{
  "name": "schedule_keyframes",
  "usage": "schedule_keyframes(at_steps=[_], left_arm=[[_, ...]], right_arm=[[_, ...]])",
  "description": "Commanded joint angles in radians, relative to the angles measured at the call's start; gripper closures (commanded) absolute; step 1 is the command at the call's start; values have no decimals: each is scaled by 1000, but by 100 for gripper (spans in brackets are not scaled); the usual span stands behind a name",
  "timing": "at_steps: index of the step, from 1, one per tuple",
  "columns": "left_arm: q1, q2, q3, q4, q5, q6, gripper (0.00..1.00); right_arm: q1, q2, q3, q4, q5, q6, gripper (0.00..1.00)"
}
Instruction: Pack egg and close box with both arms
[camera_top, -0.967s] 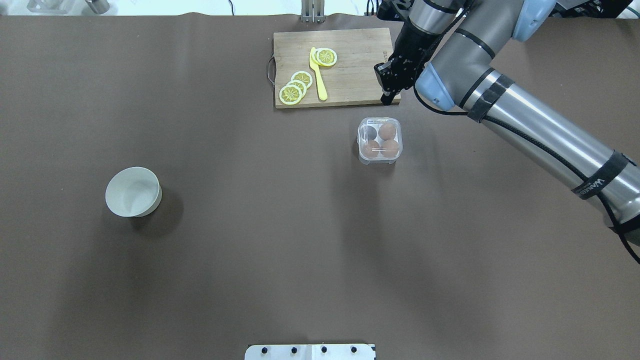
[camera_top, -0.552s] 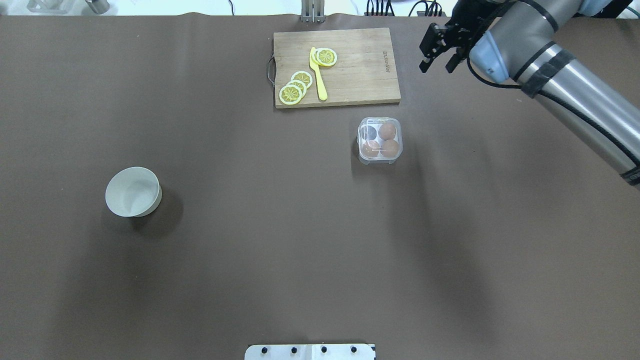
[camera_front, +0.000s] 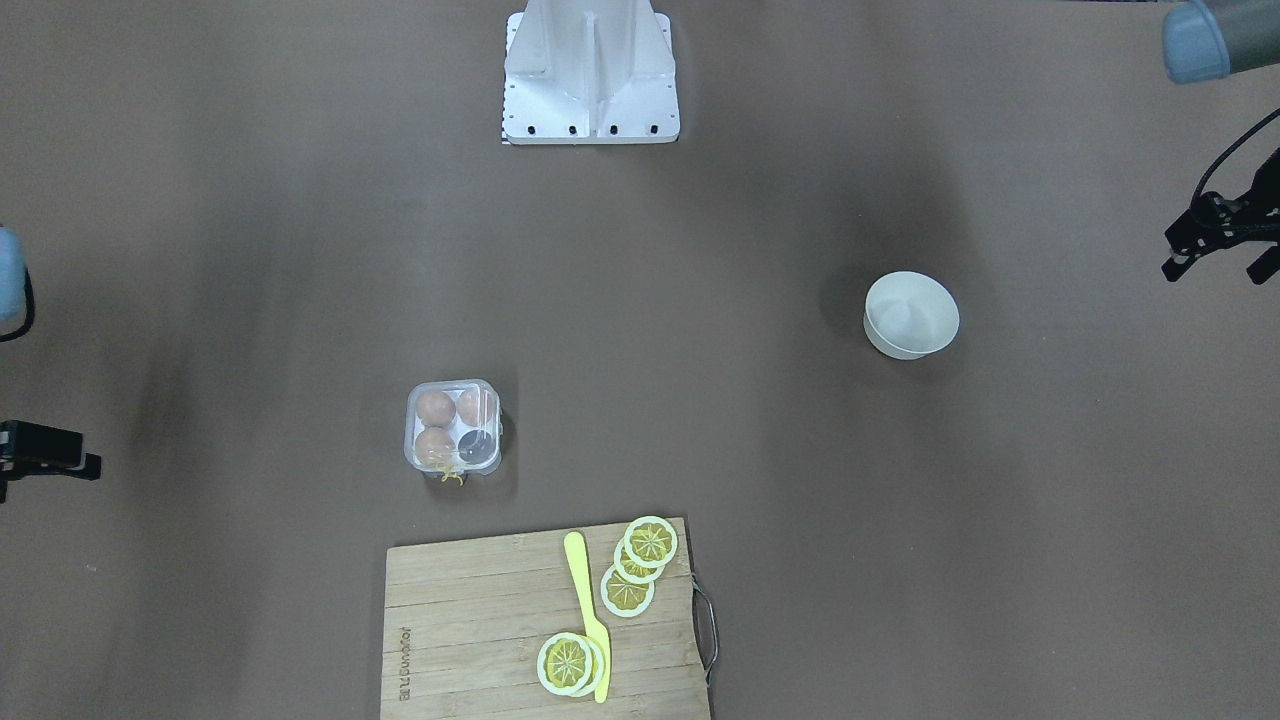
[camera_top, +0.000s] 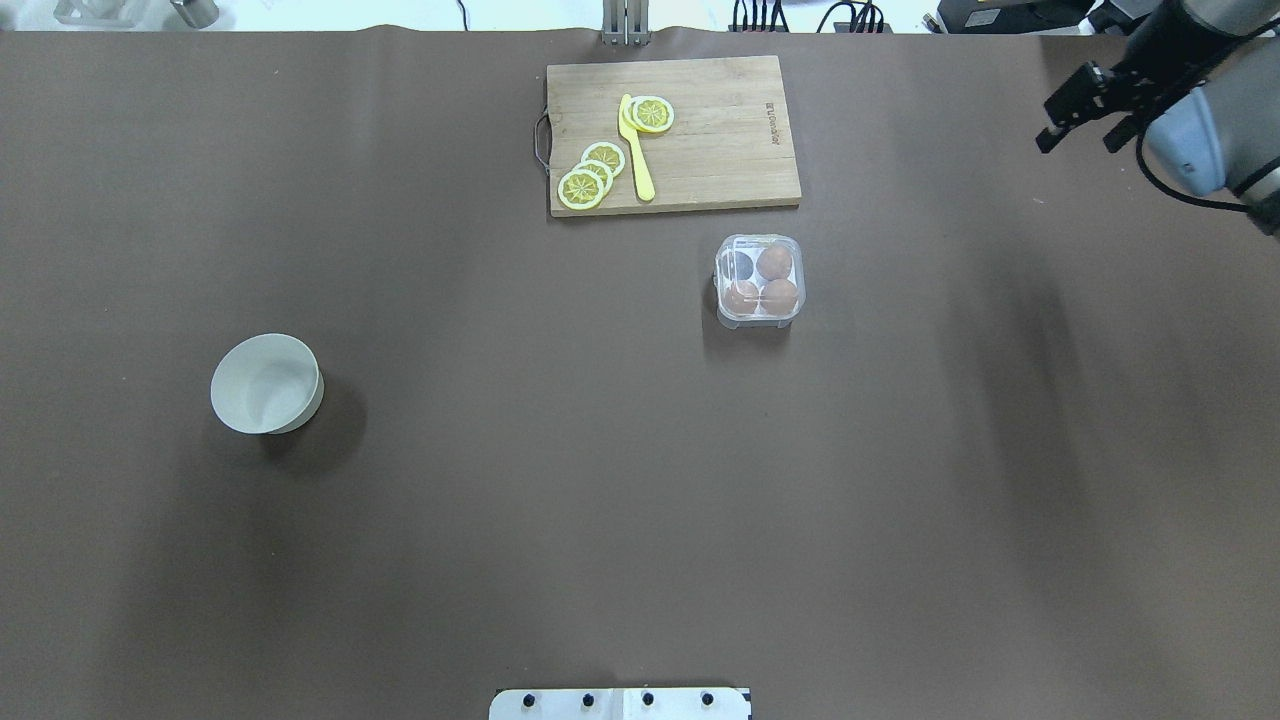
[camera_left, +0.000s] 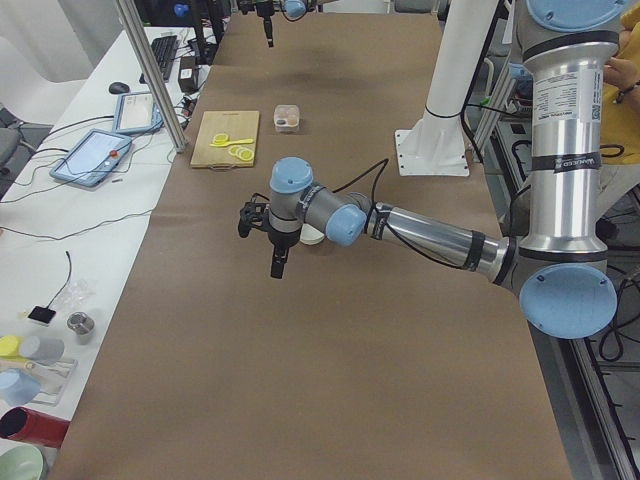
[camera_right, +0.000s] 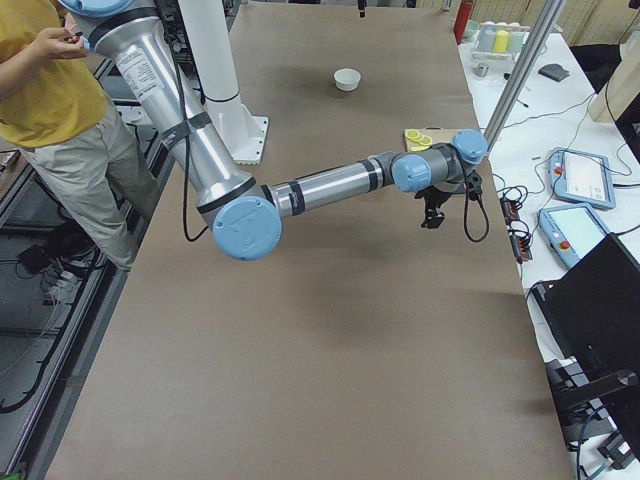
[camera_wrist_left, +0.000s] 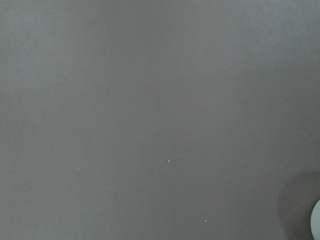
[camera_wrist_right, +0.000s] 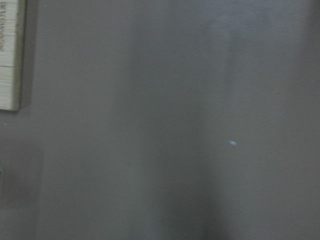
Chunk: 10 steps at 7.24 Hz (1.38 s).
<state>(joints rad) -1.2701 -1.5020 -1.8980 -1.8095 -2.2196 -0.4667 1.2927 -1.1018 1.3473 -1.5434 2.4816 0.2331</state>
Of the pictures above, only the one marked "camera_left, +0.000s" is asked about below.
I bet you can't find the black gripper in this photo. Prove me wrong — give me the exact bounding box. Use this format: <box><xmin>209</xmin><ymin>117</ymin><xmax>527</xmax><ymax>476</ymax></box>
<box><xmin>255</xmin><ymin>0</ymin><xmax>274</xmax><ymax>48</ymax></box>
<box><xmin>267</xmin><ymin>209</ymin><xmax>300</xmax><ymax>279</ymax></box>

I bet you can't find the clear plastic egg box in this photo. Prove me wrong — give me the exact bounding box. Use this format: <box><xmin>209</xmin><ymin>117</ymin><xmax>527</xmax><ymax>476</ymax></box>
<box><xmin>273</xmin><ymin>104</ymin><xmax>300</xmax><ymax>133</ymax></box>

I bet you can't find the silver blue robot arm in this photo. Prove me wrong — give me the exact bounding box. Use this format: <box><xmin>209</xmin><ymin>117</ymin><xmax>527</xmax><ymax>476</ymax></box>
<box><xmin>260</xmin><ymin>1</ymin><xmax>626</xmax><ymax>339</ymax></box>
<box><xmin>251</xmin><ymin>0</ymin><xmax>332</xmax><ymax>48</ymax></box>

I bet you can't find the white bowl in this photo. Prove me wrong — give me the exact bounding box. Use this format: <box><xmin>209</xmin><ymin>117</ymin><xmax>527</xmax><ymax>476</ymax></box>
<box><xmin>300</xmin><ymin>224</ymin><xmax>325</xmax><ymax>246</ymax></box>

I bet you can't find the black power adapter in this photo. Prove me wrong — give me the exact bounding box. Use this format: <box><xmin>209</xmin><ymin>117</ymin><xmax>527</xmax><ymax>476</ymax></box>
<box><xmin>178</xmin><ymin>56</ymin><xmax>199</xmax><ymax>94</ymax></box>

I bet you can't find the wooden cutting board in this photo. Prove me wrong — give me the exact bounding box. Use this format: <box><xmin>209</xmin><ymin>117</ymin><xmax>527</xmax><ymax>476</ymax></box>
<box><xmin>190</xmin><ymin>110</ymin><xmax>260</xmax><ymax>169</ymax></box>

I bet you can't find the black keyboard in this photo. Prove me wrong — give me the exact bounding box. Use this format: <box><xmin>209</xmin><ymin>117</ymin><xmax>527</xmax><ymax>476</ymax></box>
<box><xmin>151</xmin><ymin>35</ymin><xmax>179</xmax><ymax>82</ymax></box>

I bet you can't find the far teach pendant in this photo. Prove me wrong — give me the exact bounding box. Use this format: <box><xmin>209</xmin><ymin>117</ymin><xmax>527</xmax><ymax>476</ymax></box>
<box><xmin>112</xmin><ymin>92</ymin><xmax>163</xmax><ymax>135</ymax></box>

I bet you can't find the teach pendant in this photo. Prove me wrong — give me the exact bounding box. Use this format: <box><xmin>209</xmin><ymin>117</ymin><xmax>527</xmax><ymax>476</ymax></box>
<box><xmin>50</xmin><ymin>129</ymin><xmax>133</xmax><ymax>188</ymax></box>
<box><xmin>112</xmin><ymin>92</ymin><xmax>163</xmax><ymax>135</ymax></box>

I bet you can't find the black computer mouse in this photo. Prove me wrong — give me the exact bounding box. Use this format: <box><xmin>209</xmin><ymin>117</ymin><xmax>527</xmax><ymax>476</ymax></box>
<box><xmin>108</xmin><ymin>82</ymin><xmax>130</xmax><ymax>95</ymax></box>

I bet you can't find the crumpled clear plastic bag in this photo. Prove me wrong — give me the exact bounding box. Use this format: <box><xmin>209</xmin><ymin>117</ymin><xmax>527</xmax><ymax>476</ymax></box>
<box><xmin>52</xmin><ymin>279</ymin><xmax>95</xmax><ymax>311</ymax></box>

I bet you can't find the small steel cup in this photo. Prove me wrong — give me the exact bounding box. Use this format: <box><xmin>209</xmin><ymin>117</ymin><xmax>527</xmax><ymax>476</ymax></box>
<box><xmin>67</xmin><ymin>311</ymin><xmax>95</xmax><ymax>345</ymax></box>

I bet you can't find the near teach pendant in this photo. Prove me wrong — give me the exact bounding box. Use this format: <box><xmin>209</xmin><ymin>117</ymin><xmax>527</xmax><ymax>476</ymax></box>
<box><xmin>50</xmin><ymin>129</ymin><xmax>133</xmax><ymax>188</ymax></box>

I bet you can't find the black square pad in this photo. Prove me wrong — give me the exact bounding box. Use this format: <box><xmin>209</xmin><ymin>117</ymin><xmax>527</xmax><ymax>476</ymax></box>
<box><xmin>27</xmin><ymin>306</ymin><xmax>56</xmax><ymax>325</ymax></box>

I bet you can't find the grey cup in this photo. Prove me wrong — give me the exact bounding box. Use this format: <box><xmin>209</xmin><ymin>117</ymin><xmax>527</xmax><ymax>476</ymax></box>
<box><xmin>19</xmin><ymin>336</ymin><xmax>65</xmax><ymax>365</ymax></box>

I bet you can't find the yellow cup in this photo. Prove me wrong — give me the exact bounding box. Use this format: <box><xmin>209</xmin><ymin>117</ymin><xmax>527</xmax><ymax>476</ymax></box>
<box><xmin>0</xmin><ymin>335</ymin><xmax>23</xmax><ymax>358</ymax></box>

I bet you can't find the blue cup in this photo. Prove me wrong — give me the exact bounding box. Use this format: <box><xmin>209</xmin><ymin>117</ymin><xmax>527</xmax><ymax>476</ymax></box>
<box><xmin>0</xmin><ymin>369</ymin><xmax>41</xmax><ymax>407</ymax></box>

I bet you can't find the red bottle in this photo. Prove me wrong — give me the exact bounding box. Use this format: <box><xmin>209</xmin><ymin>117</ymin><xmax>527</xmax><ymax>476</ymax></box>
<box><xmin>1</xmin><ymin>407</ymin><xmax>70</xmax><ymax>448</ymax></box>

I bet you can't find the green bowl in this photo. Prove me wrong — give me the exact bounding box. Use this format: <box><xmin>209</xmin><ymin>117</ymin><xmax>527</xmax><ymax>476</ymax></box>
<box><xmin>1</xmin><ymin>445</ymin><xmax>48</xmax><ymax>480</ymax></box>

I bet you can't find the person in yellow shirt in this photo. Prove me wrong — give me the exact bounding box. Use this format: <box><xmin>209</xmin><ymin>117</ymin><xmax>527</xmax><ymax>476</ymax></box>
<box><xmin>596</xmin><ymin>4</ymin><xmax>639</xmax><ymax>217</ymax></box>

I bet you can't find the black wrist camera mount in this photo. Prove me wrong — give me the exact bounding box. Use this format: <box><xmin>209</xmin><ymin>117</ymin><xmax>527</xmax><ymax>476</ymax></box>
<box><xmin>237</xmin><ymin>193</ymin><xmax>270</xmax><ymax>238</ymax></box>

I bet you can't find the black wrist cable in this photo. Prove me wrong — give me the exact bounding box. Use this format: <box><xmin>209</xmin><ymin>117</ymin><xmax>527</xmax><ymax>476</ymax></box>
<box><xmin>249</xmin><ymin>157</ymin><xmax>481</xmax><ymax>271</ymax></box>

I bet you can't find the aluminium frame post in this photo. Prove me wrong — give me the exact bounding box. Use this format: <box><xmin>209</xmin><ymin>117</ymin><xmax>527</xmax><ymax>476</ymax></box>
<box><xmin>114</xmin><ymin>0</ymin><xmax>187</xmax><ymax>153</ymax></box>

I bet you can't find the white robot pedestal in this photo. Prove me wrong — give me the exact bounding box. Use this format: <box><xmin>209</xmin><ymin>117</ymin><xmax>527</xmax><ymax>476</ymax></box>
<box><xmin>396</xmin><ymin>0</ymin><xmax>498</xmax><ymax>177</ymax></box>

